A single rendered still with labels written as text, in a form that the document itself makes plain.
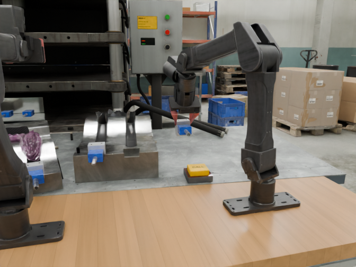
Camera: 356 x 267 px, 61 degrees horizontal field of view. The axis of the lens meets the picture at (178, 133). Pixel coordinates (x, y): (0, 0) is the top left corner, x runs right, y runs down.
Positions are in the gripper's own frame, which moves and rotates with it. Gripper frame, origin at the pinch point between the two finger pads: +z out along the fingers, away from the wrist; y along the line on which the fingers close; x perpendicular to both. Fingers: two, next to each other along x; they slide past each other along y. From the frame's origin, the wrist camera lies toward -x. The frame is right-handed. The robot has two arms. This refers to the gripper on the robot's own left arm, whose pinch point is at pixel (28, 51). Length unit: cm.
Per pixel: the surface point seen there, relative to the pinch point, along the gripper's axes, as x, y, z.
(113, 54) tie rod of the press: 0, -28, 61
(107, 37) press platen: -9, -26, 60
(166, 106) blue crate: 74, -121, 361
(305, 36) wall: -55, -553, 613
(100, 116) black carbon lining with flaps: 25.3, -19.7, 22.8
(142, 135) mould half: 30.8, -34.9, 7.7
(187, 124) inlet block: 25, -49, -3
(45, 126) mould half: 28.2, 1.7, 22.8
